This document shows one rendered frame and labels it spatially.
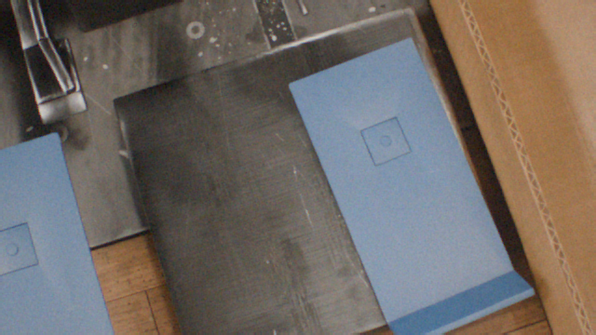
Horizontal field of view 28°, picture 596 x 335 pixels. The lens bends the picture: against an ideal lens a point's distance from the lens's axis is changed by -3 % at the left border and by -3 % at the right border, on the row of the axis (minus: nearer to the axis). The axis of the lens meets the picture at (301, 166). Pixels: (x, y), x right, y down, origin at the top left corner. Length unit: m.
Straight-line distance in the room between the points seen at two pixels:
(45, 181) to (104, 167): 0.10
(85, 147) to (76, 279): 0.13
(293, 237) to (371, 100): 0.08
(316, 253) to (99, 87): 0.16
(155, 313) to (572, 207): 0.23
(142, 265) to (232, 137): 0.08
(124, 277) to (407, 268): 0.15
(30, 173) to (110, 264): 0.10
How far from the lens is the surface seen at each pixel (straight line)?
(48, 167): 0.57
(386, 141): 0.63
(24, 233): 0.56
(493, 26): 0.67
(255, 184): 0.63
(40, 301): 0.56
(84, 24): 0.68
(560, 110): 0.66
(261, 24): 0.67
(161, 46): 0.68
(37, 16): 0.60
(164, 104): 0.64
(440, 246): 0.62
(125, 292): 0.64
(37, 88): 0.59
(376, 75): 0.64
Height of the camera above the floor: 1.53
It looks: 75 degrees down
